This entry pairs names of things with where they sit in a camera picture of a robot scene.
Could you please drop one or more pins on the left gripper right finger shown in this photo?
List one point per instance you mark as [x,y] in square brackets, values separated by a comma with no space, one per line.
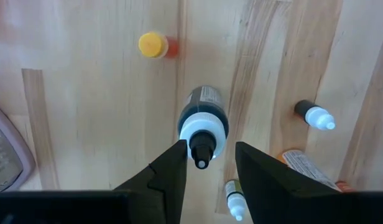
[266,189]

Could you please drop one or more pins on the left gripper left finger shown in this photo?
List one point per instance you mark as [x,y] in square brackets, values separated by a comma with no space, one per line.
[169,180]

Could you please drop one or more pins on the dark bottle with black nozzle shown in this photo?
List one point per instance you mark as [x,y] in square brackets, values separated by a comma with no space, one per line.
[204,124]

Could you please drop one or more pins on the small black dropper bottle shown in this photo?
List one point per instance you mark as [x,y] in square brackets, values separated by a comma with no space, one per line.
[317,117]

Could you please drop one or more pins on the orange bottle with yellow cap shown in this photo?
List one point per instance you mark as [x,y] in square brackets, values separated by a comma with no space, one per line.
[152,45]

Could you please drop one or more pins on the orange bottle with white label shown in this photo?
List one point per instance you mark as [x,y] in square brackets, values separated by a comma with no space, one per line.
[303,165]

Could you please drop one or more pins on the metal box grater pink frame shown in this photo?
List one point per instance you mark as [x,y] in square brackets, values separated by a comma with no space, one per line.
[8,155]

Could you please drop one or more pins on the small yellow dropper bottle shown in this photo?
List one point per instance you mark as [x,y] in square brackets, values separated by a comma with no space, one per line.
[235,202]

